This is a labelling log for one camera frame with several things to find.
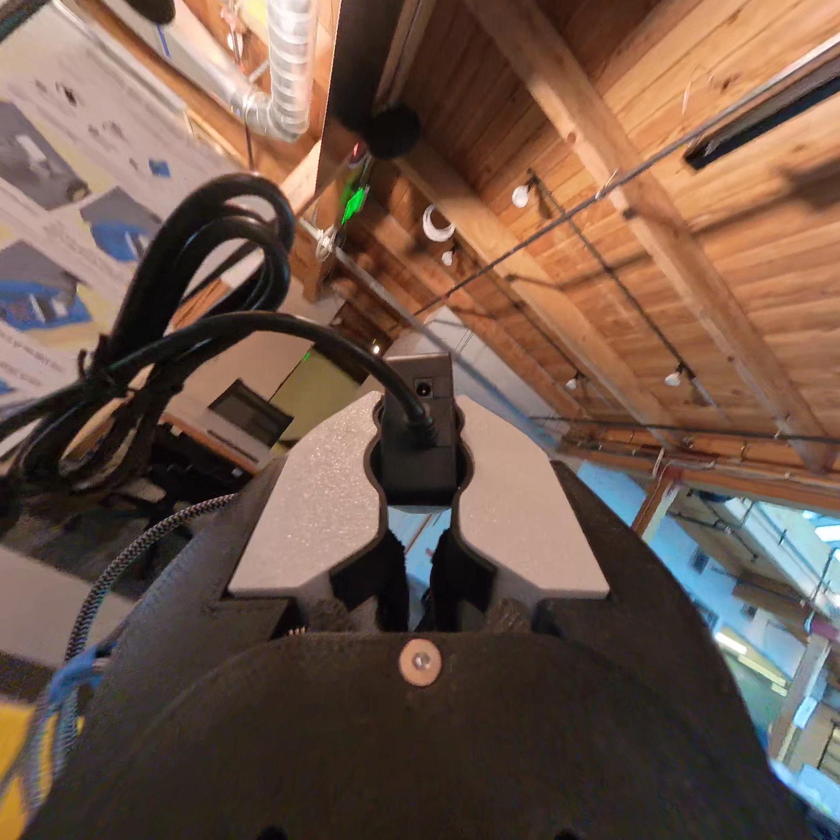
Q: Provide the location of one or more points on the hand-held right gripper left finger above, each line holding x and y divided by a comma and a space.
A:
302, 518

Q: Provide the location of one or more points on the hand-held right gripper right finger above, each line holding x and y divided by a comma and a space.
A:
531, 518

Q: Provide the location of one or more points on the black boxy usb hub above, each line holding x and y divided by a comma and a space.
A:
420, 479

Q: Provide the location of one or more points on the yellow bin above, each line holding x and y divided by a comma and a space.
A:
13, 754

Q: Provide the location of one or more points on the black monitor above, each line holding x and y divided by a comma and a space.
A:
253, 413

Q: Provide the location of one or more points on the green exit sign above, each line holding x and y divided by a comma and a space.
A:
354, 205

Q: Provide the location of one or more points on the black disc on pole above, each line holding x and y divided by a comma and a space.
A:
394, 131

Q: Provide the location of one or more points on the instruction sheet on wooden board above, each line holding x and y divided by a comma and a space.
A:
65, 164

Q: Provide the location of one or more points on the round silver ventilation duct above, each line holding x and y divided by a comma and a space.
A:
289, 65

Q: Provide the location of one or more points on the black ceiling light rail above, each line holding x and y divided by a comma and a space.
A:
761, 121

